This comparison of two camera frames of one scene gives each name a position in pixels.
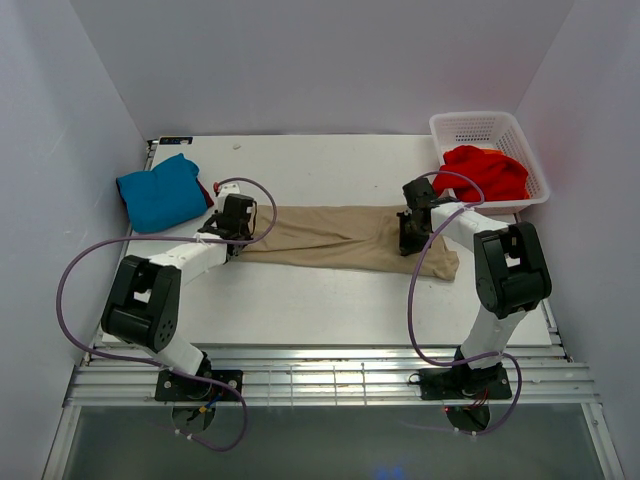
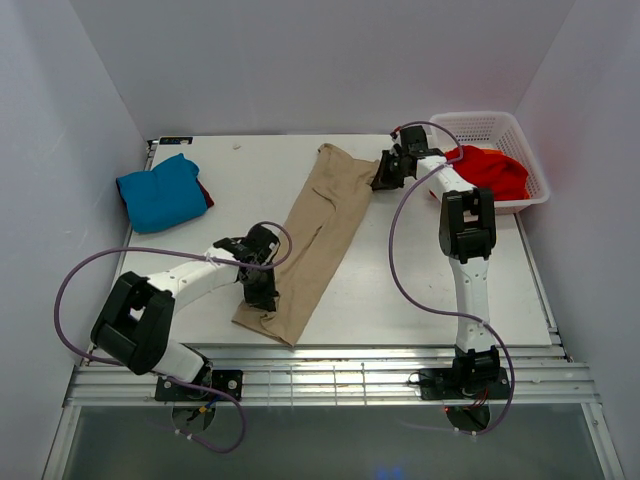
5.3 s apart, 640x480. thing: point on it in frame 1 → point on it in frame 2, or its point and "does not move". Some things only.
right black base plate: (465, 383) does not move
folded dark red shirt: (206, 195) does not move
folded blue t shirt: (167, 193) does not move
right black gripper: (409, 236) → (388, 170)
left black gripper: (236, 247) → (258, 290)
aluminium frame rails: (125, 376) does not move
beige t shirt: (439, 261) → (324, 237)
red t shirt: (499, 177) does not move
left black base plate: (172, 386) does not move
